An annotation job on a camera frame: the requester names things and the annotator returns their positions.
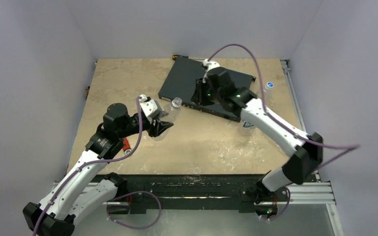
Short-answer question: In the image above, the clear plastic bottle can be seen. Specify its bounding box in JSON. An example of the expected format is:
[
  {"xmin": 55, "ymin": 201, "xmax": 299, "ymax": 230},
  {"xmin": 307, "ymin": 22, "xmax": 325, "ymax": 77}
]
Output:
[
  {"xmin": 239, "ymin": 119, "xmax": 255, "ymax": 136},
  {"xmin": 160, "ymin": 97, "xmax": 182, "ymax": 123},
  {"xmin": 261, "ymin": 82, "xmax": 274, "ymax": 110}
]

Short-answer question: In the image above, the blue white bottle cap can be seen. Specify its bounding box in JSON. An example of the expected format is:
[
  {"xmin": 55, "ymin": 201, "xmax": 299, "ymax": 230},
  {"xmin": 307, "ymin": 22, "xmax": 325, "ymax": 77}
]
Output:
[{"xmin": 265, "ymin": 82, "xmax": 274, "ymax": 90}]

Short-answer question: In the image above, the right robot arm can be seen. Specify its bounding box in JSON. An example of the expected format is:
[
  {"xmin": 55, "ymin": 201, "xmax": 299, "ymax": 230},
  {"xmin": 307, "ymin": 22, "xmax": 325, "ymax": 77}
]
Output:
[{"xmin": 191, "ymin": 65, "xmax": 323, "ymax": 200}]

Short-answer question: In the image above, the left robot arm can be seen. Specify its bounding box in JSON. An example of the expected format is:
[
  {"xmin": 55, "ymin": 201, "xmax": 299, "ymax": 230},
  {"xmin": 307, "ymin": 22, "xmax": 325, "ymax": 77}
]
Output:
[{"xmin": 23, "ymin": 100, "xmax": 173, "ymax": 236}]

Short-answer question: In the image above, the black flat electronics box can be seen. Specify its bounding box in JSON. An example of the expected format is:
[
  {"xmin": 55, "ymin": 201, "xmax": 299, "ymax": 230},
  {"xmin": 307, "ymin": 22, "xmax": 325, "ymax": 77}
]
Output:
[{"xmin": 158, "ymin": 58, "xmax": 257, "ymax": 122}]

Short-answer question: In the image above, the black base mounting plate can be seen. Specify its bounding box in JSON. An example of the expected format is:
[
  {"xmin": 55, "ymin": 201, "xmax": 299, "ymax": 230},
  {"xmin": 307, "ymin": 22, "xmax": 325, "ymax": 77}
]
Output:
[{"xmin": 91, "ymin": 173, "xmax": 288, "ymax": 215}]

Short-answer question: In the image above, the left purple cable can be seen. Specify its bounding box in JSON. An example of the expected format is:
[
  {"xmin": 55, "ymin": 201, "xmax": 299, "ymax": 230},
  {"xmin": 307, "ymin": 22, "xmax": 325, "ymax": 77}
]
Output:
[{"xmin": 31, "ymin": 96, "xmax": 162, "ymax": 236}]

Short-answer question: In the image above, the purple cable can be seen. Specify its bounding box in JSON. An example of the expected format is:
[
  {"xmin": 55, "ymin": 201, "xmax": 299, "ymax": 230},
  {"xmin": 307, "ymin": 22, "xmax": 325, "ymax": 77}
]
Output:
[
  {"xmin": 31, "ymin": 96, "xmax": 162, "ymax": 236},
  {"xmin": 207, "ymin": 44, "xmax": 360, "ymax": 222}
]

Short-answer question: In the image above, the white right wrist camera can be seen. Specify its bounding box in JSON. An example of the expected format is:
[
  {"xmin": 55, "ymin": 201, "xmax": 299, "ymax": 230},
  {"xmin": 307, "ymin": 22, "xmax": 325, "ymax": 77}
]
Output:
[{"xmin": 202, "ymin": 59, "xmax": 221, "ymax": 78}]

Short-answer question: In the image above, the red handled adjustable wrench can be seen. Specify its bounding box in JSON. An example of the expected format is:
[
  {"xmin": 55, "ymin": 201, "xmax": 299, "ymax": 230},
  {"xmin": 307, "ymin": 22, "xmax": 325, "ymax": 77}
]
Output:
[{"xmin": 122, "ymin": 138, "xmax": 132, "ymax": 155}]

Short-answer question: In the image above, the aluminium frame rail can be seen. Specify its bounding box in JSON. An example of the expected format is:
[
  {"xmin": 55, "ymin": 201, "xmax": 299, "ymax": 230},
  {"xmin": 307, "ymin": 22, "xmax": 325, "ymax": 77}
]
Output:
[{"xmin": 287, "ymin": 182, "xmax": 335, "ymax": 205}]

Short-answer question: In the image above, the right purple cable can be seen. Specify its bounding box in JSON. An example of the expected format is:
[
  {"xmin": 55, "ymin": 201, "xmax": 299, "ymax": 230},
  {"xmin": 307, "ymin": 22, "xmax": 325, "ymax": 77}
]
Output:
[{"xmin": 207, "ymin": 44, "xmax": 360, "ymax": 222}]

